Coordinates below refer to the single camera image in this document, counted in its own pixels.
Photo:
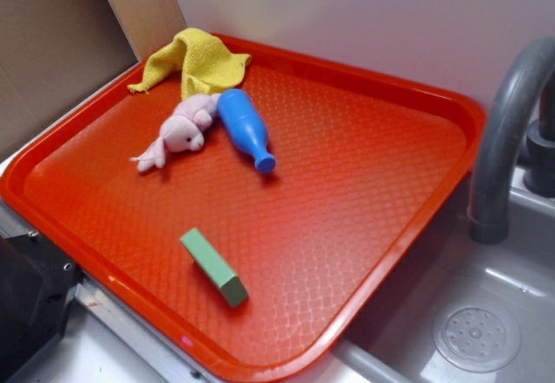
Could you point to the blue plastic bottle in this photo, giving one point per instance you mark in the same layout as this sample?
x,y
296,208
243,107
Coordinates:
x,y
246,128

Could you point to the grey toy faucet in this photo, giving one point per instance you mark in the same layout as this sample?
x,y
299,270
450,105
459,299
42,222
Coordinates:
x,y
515,107

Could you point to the brown cardboard panel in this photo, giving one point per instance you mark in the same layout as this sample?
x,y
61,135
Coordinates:
x,y
54,54

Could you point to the yellow cloth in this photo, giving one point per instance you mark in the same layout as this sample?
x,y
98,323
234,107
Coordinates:
x,y
204,62

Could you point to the wooden board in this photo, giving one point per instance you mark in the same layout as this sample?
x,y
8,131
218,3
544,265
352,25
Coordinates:
x,y
148,24

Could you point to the dark faucet knob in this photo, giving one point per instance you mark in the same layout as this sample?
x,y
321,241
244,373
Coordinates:
x,y
539,177

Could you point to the red plastic tray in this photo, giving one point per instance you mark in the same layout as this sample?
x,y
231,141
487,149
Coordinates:
x,y
364,161

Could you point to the green wooden block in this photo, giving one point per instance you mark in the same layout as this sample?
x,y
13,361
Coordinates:
x,y
220,273

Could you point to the grey toy sink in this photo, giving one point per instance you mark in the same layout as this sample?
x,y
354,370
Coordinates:
x,y
454,310

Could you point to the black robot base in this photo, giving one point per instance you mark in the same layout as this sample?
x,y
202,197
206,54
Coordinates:
x,y
38,282

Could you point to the pink plush toy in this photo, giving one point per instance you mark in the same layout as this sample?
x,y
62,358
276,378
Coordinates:
x,y
182,131

